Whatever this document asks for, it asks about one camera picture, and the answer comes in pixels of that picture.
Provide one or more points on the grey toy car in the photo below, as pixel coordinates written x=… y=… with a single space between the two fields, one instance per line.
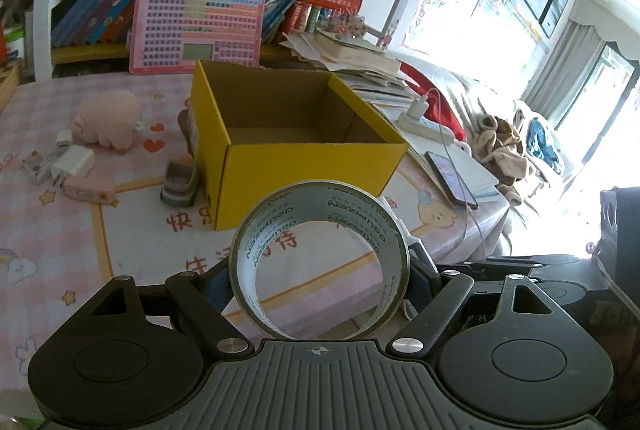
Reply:
x=180 y=180

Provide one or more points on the grey blanket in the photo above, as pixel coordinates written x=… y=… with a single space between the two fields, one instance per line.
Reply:
x=480 y=90

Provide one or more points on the wooden chess board box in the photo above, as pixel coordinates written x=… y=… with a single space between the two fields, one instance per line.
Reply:
x=7 y=85

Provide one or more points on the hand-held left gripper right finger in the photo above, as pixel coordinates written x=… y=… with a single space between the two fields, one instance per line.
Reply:
x=424 y=282

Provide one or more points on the row of small bottles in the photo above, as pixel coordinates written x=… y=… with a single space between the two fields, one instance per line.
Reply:
x=340 y=22

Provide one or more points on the pink learning tablet toy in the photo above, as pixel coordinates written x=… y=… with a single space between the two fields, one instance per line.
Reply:
x=165 y=25

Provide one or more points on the red cloth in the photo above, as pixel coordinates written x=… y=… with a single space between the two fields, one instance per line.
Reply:
x=445 y=110

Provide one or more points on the black smartphone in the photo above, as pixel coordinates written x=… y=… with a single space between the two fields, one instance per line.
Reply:
x=450 y=177

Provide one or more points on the green white box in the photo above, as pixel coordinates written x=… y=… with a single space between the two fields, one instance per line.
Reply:
x=15 y=42

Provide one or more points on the white power strip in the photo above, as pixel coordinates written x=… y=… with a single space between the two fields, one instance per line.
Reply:
x=425 y=128

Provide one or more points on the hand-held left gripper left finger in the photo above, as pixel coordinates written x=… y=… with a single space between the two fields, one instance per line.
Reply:
x=216 y=286

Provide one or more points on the large white charger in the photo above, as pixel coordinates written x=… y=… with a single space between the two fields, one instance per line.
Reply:
x=75 y=162

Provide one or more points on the red cardboard box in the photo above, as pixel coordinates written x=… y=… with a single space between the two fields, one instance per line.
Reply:
x=332 y=0

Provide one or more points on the blue cloth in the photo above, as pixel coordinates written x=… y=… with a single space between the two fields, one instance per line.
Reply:
x=542 y=140

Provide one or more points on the white plugged charger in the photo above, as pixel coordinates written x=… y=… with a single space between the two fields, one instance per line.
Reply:
x=417 y=107

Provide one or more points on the pink pig plush toy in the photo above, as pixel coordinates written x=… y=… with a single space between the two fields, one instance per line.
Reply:
x=110 y=115

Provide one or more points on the grey curtain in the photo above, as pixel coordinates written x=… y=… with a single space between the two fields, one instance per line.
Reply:
x=565 y=75

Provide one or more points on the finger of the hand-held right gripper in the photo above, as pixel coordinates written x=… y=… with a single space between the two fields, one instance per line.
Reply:
x=492 y=266

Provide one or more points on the yellow cardboard box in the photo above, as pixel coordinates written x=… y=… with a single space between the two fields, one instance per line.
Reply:
x=300 y=170

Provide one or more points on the pink checked tablecloth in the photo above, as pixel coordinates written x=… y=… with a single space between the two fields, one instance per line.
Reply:
x=125 y=240

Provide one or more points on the stack of papers and books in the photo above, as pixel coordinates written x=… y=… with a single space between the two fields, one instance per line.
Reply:
x=360 y=55

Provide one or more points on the beige clothing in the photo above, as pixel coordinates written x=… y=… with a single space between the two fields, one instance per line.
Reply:
x=505 y=150

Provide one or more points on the clear packing tape roll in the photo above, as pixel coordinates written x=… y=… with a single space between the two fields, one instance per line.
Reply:
x=320 y=205

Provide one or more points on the row of children's books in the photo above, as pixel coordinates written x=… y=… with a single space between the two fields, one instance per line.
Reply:
x=95 y=15

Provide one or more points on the white notebook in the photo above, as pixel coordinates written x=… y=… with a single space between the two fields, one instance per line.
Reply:
x=477 y=167

